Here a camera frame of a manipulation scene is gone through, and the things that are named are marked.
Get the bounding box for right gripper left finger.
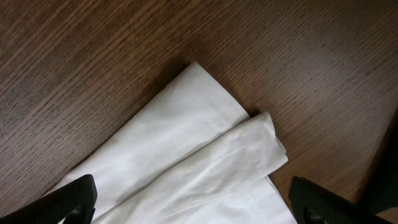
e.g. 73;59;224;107
1;174;98;224

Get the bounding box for white t-shirt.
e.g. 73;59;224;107
58;63;295;223

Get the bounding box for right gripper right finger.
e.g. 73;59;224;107
289;176;392;224

